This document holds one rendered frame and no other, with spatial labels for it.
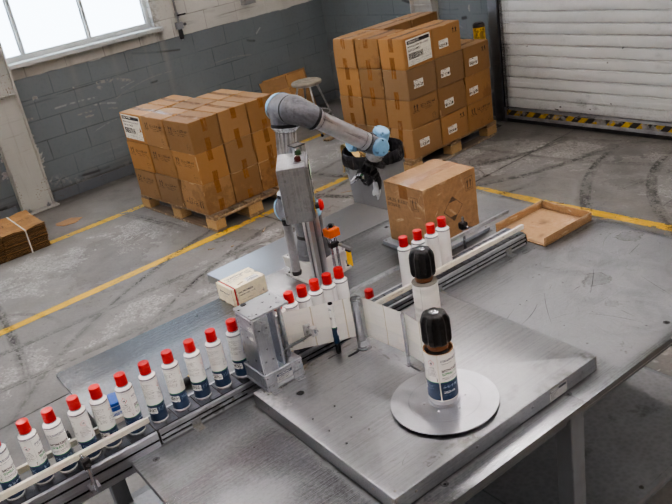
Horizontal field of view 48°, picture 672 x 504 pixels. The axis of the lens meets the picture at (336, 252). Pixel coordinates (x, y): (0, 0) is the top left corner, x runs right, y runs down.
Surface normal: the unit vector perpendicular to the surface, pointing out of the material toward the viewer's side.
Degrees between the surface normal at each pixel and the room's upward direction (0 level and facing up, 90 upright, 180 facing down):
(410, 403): 0
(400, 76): 89
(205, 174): 91
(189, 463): 0
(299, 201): 90
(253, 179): 90
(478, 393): 0
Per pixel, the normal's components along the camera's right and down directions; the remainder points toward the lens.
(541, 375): -0.16, -0.90
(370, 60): -0.71, 0.40
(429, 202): 0.60, 0.24
